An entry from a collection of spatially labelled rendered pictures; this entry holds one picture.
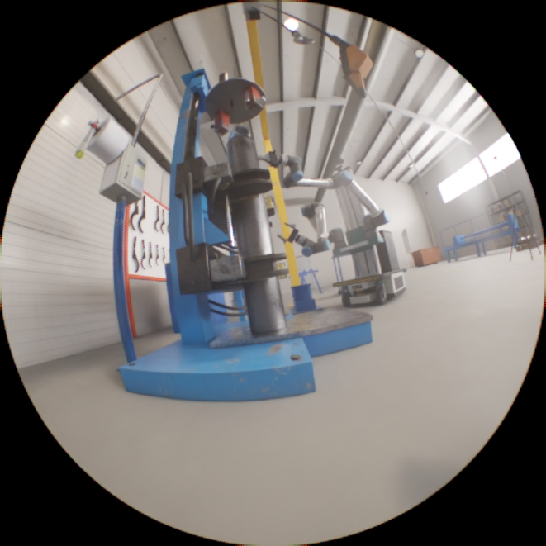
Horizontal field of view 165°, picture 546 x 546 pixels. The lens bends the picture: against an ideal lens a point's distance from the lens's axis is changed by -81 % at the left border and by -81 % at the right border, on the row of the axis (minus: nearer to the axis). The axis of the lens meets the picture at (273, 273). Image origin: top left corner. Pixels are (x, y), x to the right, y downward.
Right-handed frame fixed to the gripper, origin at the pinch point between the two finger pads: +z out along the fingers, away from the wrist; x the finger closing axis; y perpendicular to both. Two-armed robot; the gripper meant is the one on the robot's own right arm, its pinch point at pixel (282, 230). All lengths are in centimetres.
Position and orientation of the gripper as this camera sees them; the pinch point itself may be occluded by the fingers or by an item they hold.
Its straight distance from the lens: 174.6
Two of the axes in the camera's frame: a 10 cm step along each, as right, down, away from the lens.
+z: -8.6, -5.0, 0.8
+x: -5.0, 8.6, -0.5
